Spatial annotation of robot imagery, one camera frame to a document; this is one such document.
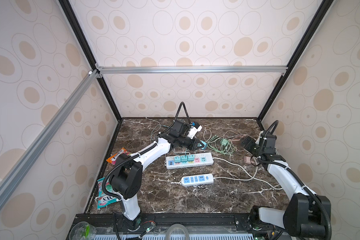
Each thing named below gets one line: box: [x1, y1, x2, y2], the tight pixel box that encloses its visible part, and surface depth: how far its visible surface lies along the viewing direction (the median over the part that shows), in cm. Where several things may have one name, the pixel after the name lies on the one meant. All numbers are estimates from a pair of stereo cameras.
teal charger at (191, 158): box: [187, 154, 195, 162], surface depth 92 cm
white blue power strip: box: [180, 173, 214, 186], surface depth 87 cm
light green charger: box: [221, 138, 229, 146], surface depth 105 cm
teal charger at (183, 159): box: [181, 155, 188, 162], surface depth 91 cm
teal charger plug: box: [174, 155, 181, 163], surface depth 91 cm
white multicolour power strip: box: [166, 152, 214, 170], surface depth 94 cm
